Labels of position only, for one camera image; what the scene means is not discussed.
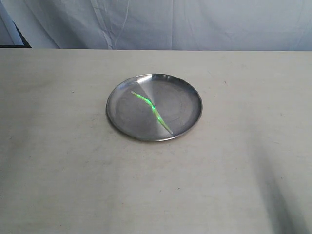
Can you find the thin green glow stick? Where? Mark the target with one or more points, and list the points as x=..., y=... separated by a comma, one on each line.
x=154, y=110

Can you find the round silver metal plate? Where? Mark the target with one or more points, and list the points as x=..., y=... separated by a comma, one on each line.
x=177, y=101

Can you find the white backdrop cloth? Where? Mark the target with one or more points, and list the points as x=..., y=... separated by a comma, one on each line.
x=268, y=25

